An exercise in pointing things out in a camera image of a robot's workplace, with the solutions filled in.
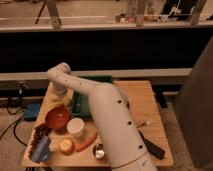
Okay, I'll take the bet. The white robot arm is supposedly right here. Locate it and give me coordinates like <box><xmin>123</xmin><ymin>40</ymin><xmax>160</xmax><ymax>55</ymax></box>
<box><xmin>46</xmin><ymin>63</ymin><xmax>158</xmax><ymax>171</ymax></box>

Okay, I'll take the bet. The green plastic tray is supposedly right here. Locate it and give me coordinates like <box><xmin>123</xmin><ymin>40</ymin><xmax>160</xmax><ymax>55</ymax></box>
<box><xmin>71</xmin><ymin>75</ymin><xmax>113</xmax><ymax>119</ymax></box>

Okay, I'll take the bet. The orange bowl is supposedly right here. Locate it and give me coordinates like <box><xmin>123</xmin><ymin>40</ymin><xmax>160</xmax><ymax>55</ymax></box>
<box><xmin>45</xmin><ymin>106</ymin><xmax>70</xmax><ymax>130</ymax></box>

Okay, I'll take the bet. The white plastic cup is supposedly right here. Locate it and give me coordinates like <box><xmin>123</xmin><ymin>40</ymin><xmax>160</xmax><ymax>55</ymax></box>
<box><xmin>67</xmin><ymin>118</ymin><xmax>85</xmax><ymax>136</ymax></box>

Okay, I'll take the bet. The blue box on floor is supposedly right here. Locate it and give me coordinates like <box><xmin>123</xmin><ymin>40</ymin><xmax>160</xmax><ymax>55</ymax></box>
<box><xmin>24</xmin><ymin>103</ymin><xmax>40</xmax><ymax>121</ymax></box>

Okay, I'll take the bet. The bunch of dark grapes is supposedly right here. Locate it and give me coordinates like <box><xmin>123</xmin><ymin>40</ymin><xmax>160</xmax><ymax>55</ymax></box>
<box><xmin>29</xmin><ymin>123</ymin><xmax>50</xmax><ymax>155</ymax></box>

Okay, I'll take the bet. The yellow round fruit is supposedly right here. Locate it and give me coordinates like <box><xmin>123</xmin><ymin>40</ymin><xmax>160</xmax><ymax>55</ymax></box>
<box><xmin>59</xmin><ymin>138</ymin><xmax>74</xmax><ymax>155</ymax></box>

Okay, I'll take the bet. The orange carrot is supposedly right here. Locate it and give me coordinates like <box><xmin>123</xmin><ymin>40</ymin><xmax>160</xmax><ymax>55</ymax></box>
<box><xmin>75</xmin><ymin>133</ymin><xmax>97</xmax><ymax>152</ymax></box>

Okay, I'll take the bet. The blue crumpled bag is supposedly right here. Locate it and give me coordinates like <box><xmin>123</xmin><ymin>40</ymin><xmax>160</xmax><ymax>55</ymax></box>
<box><xmin>30</xmin><ymin>136</ymin><xmax>51</xmax><ymax>163</ymax></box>

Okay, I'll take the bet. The small steel cup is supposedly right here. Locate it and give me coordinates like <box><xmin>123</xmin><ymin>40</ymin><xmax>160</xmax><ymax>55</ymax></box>
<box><xmin>93</xmin><ymin>143</ymin><xmax>105</xmax><ymax>159</ymax></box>

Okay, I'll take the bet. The black rectangular block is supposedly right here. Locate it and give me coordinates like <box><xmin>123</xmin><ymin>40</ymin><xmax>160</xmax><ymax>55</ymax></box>
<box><xmin>141</xmin><ymin>134</ymin><xmax>165</xmax><ymax>160</ymax></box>

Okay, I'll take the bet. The black cable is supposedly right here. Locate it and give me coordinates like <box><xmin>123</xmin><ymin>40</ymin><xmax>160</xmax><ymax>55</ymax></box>
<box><xmin>0</xmin><ymin>96</ymin><xmax>29</xmax><ymax>148</ymax></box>

